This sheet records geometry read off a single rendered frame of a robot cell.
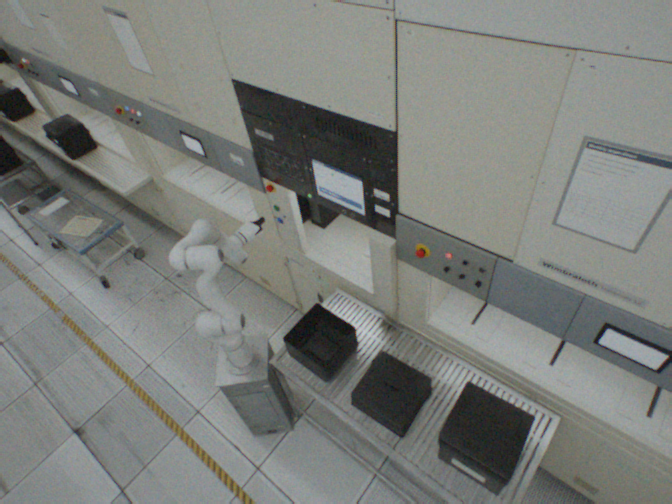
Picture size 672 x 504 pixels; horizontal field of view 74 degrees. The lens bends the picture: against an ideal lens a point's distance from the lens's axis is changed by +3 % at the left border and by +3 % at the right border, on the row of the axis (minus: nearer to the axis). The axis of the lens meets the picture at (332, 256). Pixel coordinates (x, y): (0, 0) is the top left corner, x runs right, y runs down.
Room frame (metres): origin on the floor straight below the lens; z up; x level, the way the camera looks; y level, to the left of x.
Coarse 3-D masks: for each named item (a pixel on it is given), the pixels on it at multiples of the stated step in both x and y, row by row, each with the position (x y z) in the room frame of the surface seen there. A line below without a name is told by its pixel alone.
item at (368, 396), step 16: (384, 352) 1.07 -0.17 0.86; (384, 368) 0.98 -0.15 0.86; (400, 368) 0.97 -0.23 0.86; (368, 384) 0.92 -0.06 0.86; (384, 384) 0.90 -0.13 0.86; (400, 384) 0.89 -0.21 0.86; (416, 384) 0.87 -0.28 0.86; (352, 400) 0.87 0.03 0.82; (368, 400) 0.84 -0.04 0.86; (384, 400) 0.83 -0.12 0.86; (400, 400) 0.81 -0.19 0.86; (416, 400) 0.80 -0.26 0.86; (384, 416) 0.76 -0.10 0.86; (400, 416) 0.74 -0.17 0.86; (400, 432) 0.69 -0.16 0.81
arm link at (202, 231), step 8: (200, 224) 1.46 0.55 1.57; (208, 224) 1.48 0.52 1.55; (192, 232) 1.42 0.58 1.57; (200, 232) 1.42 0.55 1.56; (208, 232) 1.44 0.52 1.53; (216, 232) 1.50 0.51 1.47; (184, 240) 1.39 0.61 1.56; (192, 240) 1.40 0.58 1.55; (200, 240) 1.41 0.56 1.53; (208, 240) 1.44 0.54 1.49; (216, 240) 1.49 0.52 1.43; (176, 248) 1.35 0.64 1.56; (184, 248) 1.35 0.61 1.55; (176, 256) 1.31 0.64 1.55; (184, 256) 1.31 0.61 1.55; (176, 264) 1.29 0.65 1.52; (184, 264) 1.28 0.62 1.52
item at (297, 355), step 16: (320, 304) 1.38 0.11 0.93; (304, 320) 1.32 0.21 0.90; (320, 320) 1.39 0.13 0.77; (336, 320) 1.30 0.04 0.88; (288, 336) 1.24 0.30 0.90; (304, 336) 1.30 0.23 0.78; (320, 336) 1.28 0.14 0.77; (336, 336) 1.27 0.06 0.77; (352, 336) 1.17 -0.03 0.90; (304, 352) 1.20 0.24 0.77; (320, 352) 1.19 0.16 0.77; (336, 352) 1.08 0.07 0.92; (320, 368) 1.02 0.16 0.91; (336, 368) 1.07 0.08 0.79
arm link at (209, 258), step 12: (192, 252) 1.31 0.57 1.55; (204, 252) 1.30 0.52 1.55; (216, 252) 1.31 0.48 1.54; (192, 264) 1.28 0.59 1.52; (204, 264) 1.27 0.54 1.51; (216, 264) 1.27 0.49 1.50; (204, 276) 1.28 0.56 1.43; (216, 276) 1.28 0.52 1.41; (204, 288) 1.25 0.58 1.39; (216, 288) 1.27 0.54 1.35; (204, 300) 1.24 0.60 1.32; (216, 300) 1.24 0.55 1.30; (228, 300) 1.28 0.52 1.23; (228, 312) 1.22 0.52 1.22; (240, 312) 1.25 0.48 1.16; (228, 324) 1.19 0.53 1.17; (240, 324) 1.20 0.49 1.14
